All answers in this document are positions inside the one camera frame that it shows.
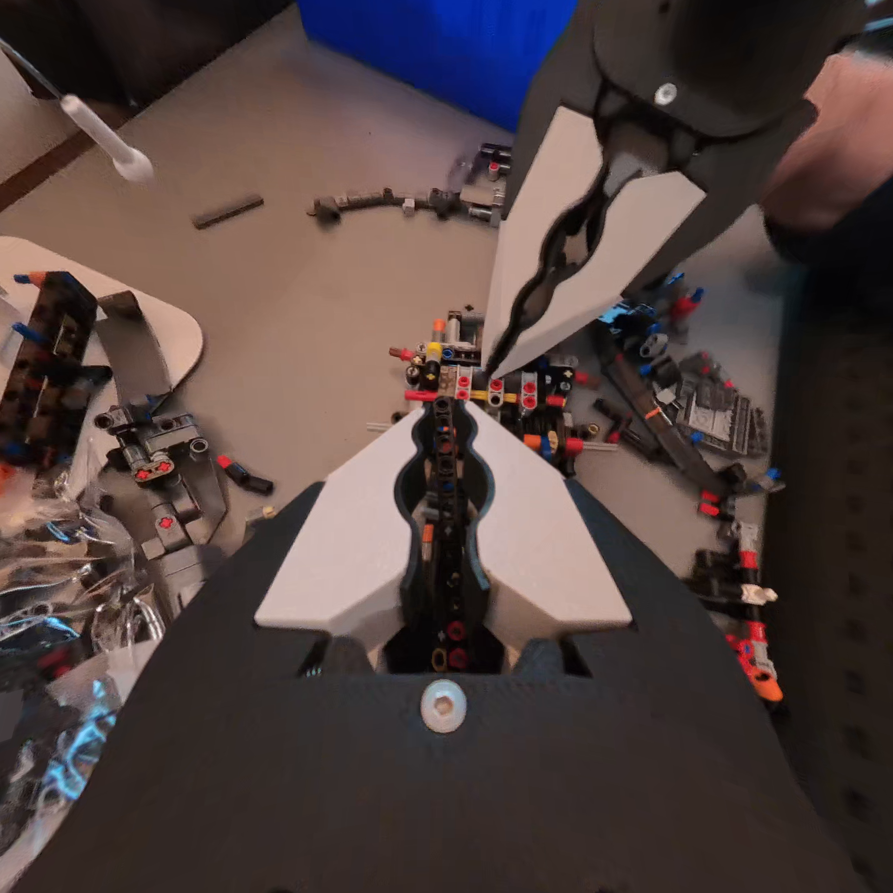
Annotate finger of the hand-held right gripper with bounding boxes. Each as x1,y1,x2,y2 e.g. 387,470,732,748
488,169,707,379
483,105,606,379

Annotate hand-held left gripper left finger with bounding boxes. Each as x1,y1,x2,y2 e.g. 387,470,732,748
254,407,428,674

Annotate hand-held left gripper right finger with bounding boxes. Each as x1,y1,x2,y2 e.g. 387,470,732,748
460,401,634,674

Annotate lego car chassis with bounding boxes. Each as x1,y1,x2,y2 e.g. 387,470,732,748
366,303,620,674

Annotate long black curved lego assembly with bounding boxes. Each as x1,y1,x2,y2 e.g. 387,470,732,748
592,303,784,498

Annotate dark grey curved lego panel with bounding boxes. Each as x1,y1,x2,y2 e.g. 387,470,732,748
93,290,175,407

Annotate person's right forearm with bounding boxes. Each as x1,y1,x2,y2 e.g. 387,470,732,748
764,178,893,322

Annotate grey black lego fender assembly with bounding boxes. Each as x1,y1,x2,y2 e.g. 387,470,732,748
429,141,515,229

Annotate black lego connector red axle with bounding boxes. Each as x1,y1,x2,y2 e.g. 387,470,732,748
215,453,276,497

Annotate long black lego connector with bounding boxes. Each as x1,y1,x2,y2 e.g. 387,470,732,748
593,396,664,463

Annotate black lego axle assembly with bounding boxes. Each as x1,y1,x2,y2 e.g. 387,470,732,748
686,520,780,622

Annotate grey lego assembly red axles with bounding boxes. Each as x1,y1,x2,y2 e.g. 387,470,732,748
94,396,233,595

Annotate small blue red lego piece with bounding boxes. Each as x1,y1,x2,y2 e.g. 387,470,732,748
726,617,786,703

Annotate clear bag of lego parts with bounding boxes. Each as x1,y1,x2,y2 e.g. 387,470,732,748
0,446,170,873

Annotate dark grey flat lego tile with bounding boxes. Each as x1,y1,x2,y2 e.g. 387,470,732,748
191,194,266,230

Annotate person's right hand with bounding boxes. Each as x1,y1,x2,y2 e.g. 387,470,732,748
759,49,893,233

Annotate blue plastic bin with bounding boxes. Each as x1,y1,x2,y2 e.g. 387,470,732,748
296,0,581,135

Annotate white lamp base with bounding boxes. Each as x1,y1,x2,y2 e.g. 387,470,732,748
0,236,205,454

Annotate grey curved lego chain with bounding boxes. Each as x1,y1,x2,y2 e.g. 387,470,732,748
307,186,449,228

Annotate grey square lego frame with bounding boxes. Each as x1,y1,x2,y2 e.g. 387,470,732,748
672,351,773,459

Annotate black lego frame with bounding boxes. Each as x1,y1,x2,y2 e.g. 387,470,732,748
0,270,114,470

